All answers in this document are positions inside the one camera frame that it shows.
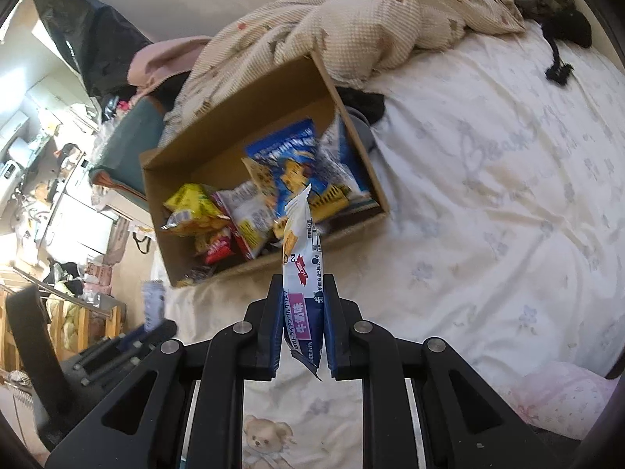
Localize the white blue milk candy packet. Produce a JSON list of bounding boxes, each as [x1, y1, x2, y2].
[[282, 185, 324, 375]]

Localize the dark chocolate bar wrapper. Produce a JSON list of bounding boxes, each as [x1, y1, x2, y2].
[[176, 266, 215, 288]]

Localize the red white snack bag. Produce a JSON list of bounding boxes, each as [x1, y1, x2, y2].
[[212, 180, 273, 260]]

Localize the white blue snack bag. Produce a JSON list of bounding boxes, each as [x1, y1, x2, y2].
[[316, 112, 377, 206]]

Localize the yellow snack bag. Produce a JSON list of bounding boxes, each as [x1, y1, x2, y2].
[[161, 183, 231, 237]]

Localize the blue noodle snack bag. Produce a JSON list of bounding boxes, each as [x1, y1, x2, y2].
[[246, 119, 348, 226]]

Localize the red white small packet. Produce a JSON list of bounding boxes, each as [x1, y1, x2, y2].
[[195, 226, 238, 266]]

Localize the orange snack packet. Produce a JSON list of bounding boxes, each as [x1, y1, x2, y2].
[[241, 157, 278, 209]]

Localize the wooden drying rack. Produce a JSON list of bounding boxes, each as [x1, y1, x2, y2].
[[1, 266, 126, 372]]

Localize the brown cardboard box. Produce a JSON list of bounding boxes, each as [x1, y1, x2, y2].
[[140, 52, 389, 286]]

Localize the black sock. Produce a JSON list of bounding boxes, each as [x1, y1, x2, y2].
[[337, 87, 386, 125]]

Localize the teal cushion chair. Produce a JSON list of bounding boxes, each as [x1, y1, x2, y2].
[[89, 97, 165, 204]]

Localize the pink pillow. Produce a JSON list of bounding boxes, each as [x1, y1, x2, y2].
[[498, 362, 619, 440]]

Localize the beige checkered quilt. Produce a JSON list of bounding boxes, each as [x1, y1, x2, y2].
[[159, 0, 524, 146]]

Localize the black plastic bag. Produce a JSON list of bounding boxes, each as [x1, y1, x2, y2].
[[34, 0, 150, 103]]

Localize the camouflage dark garment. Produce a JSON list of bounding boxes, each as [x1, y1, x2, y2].
[[515, 0, 592, 87]]

